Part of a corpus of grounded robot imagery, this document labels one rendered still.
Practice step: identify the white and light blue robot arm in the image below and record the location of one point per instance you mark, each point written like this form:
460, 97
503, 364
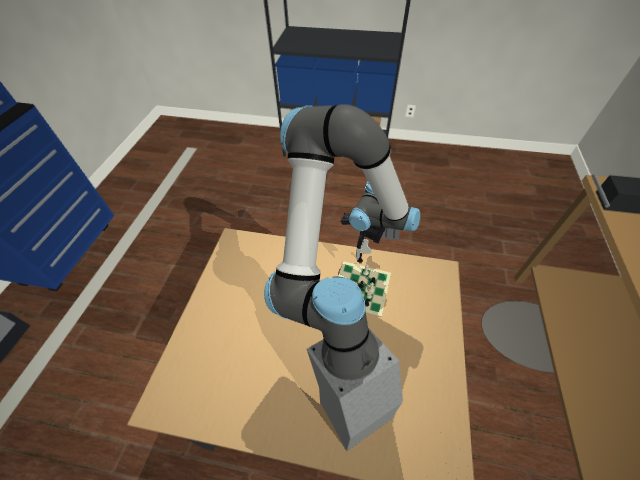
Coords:
312, 136

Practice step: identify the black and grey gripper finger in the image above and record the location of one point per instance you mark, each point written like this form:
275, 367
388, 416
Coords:
362, 246

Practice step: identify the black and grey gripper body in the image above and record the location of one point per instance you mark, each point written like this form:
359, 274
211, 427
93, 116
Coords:
374, 233

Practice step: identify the green and cream chessboard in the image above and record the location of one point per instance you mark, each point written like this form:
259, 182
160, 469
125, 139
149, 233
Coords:
354, 272

